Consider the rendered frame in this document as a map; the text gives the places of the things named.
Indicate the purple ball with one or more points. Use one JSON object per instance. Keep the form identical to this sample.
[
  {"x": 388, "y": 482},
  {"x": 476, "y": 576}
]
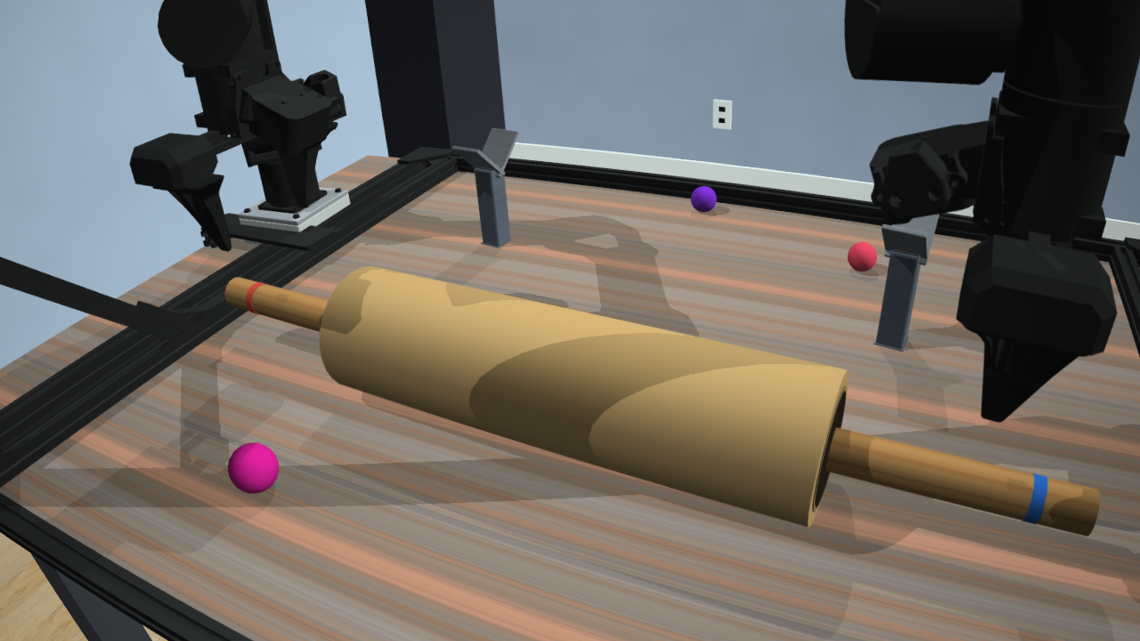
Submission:
[{"x": 703, "y": 199}]

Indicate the magenta sphere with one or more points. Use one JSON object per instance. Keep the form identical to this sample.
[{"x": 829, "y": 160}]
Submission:
[{"x": 253, "y": 468}]

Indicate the red ball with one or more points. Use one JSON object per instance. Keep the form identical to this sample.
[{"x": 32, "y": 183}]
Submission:
[{"x": 862, "y": 256}]

